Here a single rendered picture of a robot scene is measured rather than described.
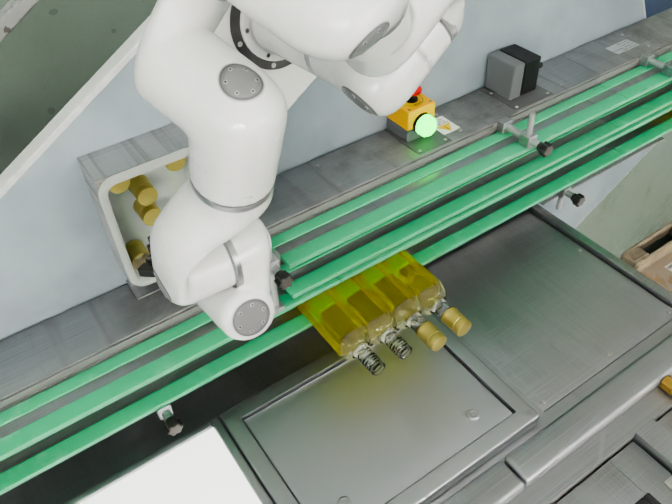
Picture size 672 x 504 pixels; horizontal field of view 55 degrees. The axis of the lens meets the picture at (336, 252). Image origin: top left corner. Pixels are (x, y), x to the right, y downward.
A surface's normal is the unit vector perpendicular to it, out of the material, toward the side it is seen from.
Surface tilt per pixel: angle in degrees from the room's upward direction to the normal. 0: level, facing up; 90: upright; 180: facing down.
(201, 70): 65
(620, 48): 90
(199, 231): 54
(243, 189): 29
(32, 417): 90
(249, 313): 15
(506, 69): 90
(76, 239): 0
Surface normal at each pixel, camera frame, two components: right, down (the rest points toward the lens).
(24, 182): 0.56, 0.55
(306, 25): -0.47, 0.55
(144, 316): -0.04, -0.73
